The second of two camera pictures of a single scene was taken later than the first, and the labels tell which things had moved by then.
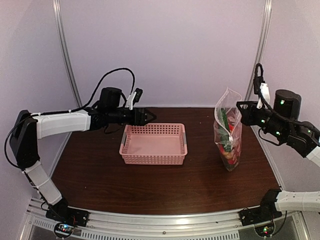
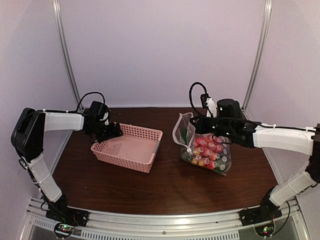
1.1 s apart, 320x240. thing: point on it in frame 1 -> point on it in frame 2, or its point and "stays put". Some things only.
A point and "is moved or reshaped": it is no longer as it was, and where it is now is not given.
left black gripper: (142, 116) -> (112, 132)
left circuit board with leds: (63, 230) stays put
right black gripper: (245, 119) -> (200, 128)
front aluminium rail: (113, 226) stays put
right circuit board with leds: (264, 230) stays put
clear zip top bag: (228, 128) is moved or reshaped
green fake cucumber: (224, 116) is moved or reshaped
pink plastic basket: (154, 144) -> (135, 150)
